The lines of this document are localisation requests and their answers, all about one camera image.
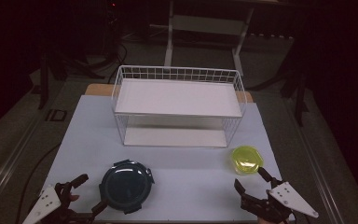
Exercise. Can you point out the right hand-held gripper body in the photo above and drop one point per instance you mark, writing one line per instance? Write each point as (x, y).
(289, 199)

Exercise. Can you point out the metal floor rail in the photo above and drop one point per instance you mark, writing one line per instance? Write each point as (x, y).
(320, 174)
(6, 169)

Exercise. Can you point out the dark blue round lidded container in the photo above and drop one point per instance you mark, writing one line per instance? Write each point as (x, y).
(126, 186)

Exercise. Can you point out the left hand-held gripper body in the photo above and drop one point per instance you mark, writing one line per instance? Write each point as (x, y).
(42, 205)

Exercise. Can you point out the person's right hand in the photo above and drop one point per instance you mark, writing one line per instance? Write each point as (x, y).
(265, 221)

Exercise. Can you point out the white metal desk frame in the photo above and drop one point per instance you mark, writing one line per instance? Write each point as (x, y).
(205, 25)

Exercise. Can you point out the person's left hand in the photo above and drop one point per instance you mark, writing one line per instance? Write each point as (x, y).
(73, 197)

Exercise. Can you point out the black floor socket box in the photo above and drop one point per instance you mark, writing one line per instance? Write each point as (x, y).
(56, 115)

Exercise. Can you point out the yellow-green lidded container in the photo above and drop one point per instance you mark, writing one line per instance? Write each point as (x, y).
(245, 160)

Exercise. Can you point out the white table mat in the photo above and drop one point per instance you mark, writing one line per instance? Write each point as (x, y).
(183, 186)

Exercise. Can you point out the black metal stand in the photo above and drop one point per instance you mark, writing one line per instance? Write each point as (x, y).
(44, 87)
(299, 102)

